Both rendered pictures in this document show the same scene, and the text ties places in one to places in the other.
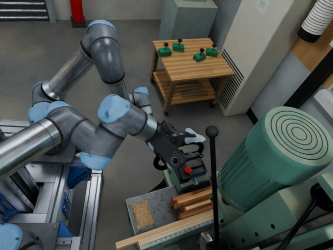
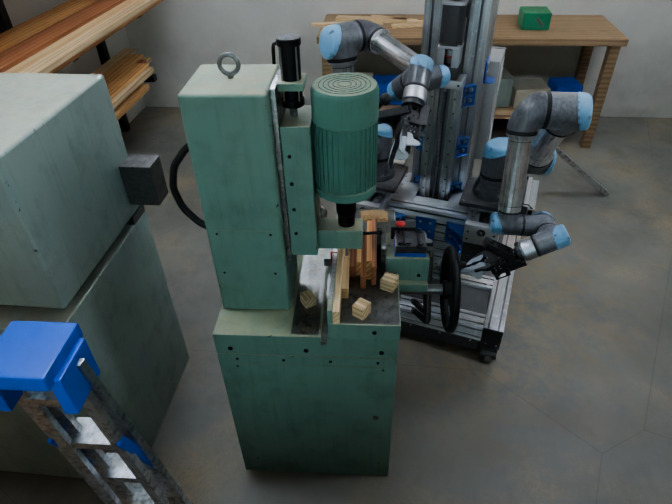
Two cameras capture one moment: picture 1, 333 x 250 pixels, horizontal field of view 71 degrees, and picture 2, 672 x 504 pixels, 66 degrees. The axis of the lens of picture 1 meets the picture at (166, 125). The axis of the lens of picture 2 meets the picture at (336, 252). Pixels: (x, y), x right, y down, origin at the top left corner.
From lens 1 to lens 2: 177 cm
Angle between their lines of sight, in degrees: 79
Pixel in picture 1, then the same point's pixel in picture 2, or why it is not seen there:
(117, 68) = (515, 116)
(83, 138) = not seen: hidden behind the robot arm
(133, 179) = (486, 405)
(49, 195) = (432, 202)
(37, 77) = not seen: outside the picture
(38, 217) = (411, 196)
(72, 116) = not seen: hidden behind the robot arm
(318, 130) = (341, 92)
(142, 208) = (378, 213)
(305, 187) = (307, 116)
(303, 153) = (327, 80)
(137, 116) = (412, 74)
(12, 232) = (382, 129)
